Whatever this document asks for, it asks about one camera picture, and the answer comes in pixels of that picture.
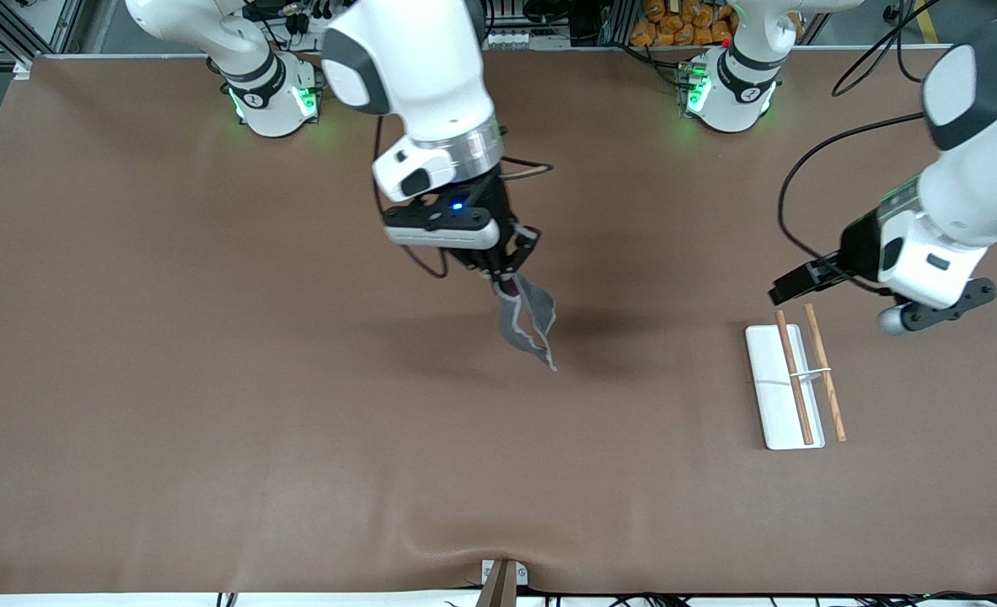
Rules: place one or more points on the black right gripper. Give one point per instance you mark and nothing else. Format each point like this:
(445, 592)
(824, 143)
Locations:
(488, 197)

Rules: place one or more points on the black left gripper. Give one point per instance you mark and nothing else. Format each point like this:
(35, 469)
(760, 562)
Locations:
(860, 247)

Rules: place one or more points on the grey and purple towel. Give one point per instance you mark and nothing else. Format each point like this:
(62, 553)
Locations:
(532, 324)

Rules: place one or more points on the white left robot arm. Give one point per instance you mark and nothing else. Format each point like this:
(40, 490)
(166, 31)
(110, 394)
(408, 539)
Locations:
(983, 152)

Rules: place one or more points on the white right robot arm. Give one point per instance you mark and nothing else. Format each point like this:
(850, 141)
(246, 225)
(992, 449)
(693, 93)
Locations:
(414, 67)

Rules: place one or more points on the white rack with wooden rods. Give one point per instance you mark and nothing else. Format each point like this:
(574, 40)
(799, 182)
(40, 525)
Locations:
(780, 396)

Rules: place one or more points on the orange bagged items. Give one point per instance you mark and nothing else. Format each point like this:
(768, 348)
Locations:
(683, 25)

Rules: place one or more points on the white power strip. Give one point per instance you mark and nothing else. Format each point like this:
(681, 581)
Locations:
(317, 25)

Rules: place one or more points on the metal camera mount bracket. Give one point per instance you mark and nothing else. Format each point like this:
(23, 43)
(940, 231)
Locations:
(502, 582)

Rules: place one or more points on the aluminium frame profile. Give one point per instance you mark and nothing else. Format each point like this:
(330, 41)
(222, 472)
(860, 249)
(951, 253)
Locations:
(22, 34)

